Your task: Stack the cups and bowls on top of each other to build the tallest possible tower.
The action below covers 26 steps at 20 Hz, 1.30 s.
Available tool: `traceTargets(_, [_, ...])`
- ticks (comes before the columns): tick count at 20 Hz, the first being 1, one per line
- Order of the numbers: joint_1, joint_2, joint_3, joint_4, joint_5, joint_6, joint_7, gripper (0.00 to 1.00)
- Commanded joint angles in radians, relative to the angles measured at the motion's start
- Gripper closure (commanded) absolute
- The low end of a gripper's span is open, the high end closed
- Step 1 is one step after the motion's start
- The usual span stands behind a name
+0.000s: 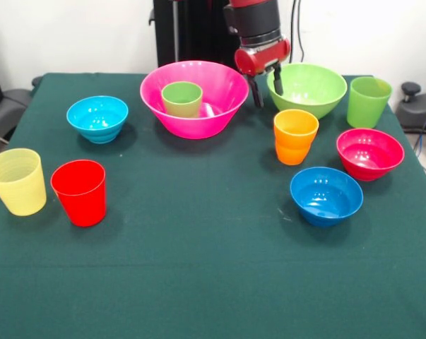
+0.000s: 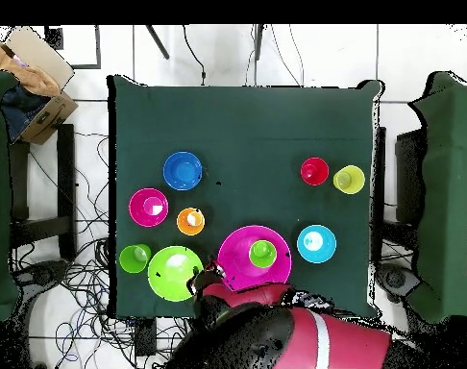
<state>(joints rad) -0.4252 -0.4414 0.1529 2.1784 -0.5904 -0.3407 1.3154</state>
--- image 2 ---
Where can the yellow cup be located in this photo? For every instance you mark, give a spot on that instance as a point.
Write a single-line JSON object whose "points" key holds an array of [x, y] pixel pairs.
{"points": [[354, 180]]}

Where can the black power strip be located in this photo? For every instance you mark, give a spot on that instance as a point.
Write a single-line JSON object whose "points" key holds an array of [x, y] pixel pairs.
{"points": [[146, 338]]}

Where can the black stool frame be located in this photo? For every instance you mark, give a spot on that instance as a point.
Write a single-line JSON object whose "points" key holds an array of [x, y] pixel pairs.
{"points": [[66, 184]]}

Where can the small cyan bowl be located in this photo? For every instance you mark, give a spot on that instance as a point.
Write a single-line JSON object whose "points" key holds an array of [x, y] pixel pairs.
{"points": [[325, 251]]}

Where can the rounded green cup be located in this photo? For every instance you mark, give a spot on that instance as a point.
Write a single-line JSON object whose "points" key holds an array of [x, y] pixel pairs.
{"points": [[262, 253]]}

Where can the small magenta bowl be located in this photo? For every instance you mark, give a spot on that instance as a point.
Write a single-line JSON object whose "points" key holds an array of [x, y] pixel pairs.
{"points": [[139, 207]]}

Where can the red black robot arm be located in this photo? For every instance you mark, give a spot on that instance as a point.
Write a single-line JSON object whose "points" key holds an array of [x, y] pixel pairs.
{"points": [[333, 342]]}

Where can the black tripod leg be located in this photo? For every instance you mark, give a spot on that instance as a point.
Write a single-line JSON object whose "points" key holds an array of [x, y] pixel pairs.
{"points": [[259, 42], [158, 43]]}

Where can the cardboard box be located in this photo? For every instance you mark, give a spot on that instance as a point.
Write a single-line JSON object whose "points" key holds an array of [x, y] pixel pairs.
{"points": [[45, 119]]}

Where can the tall green cup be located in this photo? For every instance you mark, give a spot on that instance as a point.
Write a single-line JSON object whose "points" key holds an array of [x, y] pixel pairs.
{"points": [[127, 259]]}

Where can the dark green tablecloth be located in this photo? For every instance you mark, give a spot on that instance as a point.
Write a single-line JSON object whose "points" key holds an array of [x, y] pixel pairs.
{"points": [[249, 134]]}

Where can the black box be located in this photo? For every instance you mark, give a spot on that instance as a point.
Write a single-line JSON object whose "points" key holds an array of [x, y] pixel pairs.
{"points": [[408, 177]]}

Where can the large pink bowl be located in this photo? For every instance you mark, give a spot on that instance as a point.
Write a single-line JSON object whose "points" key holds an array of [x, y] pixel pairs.
{"points": [[235, 257]]}

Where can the small blue bowl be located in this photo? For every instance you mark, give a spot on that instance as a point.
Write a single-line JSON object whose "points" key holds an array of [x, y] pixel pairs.
{"points": [[182, 170]]}

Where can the black floor frame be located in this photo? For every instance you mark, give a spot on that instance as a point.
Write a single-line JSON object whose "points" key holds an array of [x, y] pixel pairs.
{"points": [[98, 50]]}

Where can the red cup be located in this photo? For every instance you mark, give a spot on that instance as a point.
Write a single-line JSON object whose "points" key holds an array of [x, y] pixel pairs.
{"points": [[314, 171]]}

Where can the grey chair base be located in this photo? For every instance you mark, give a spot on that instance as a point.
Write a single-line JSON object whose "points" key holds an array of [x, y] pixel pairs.
{"points": [[395, 280], [45, 271]]}

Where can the large green bowl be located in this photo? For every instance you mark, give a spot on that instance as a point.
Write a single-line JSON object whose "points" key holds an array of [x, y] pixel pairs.
{"points": [[172, 276]]}

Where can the orange cup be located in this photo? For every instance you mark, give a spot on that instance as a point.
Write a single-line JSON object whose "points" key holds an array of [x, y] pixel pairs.
{"points": [[185, 226]]}

